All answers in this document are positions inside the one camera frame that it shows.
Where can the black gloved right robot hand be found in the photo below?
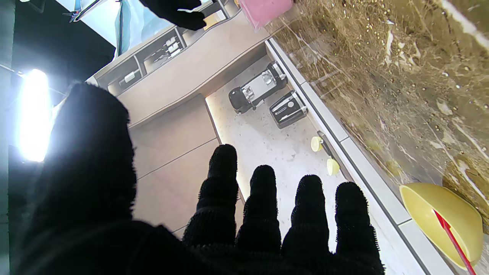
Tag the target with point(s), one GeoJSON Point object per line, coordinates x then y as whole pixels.
{"type": "Point", "coordinates": [175, 11]}

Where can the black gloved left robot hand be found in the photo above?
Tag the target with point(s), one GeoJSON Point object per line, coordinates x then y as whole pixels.
{"type": "Point", "coordinates": [88, 191]}

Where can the pink measuring cup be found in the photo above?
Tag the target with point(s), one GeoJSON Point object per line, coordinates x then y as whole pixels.
{"type": "Point", "coordinates": [263, 11]}

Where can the red plastic scoop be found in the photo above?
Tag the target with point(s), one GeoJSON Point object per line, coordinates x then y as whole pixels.
{"type": "Point", "coordinates": [454, 240]}

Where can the open shelf unit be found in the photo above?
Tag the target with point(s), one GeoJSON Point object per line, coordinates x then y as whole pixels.
{"type": "Point", "coordinates": [153, 57]}

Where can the bright studio light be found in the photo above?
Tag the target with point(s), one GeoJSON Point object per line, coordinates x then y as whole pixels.
{"type": "Point", "coordinates": [34, 114]}

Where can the black espresso machine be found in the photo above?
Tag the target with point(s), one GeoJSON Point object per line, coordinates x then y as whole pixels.
{"type": "Point", "coordinates": [256, 89]}

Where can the black and steel toaster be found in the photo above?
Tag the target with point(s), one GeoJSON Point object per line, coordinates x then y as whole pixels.
{"type": "Point", "coordinates": [288, 109]}

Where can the yellow lemon piece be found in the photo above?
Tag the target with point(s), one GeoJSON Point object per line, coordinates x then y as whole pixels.
{"type": "Point", "coordinates": [316, 144]}
{"type": "Point", "coordinates": [332, 167]}

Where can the yellow plastic bowl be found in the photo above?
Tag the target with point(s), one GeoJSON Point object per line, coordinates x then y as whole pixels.
{"type": "Point", "coordinates": [431, 206]}

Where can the wooden wall cabinet doors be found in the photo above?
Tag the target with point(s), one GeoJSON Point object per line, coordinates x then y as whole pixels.
{"type": "Point", "coordinates": [172, 152]}

